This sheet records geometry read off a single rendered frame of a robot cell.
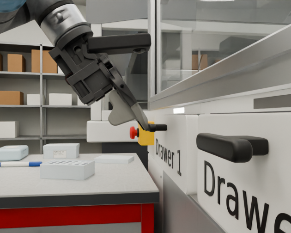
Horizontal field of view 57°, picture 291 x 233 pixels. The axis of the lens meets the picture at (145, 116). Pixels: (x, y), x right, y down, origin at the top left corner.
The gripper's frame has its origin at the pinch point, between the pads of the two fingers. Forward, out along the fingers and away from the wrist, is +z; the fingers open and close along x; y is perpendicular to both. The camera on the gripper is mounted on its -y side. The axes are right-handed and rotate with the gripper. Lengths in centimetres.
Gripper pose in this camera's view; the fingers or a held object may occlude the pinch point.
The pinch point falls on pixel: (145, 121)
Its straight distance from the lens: 50.2
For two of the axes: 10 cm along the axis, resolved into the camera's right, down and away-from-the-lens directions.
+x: 1.2, 0.0, -9.9
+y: -8.1, 5.7, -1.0
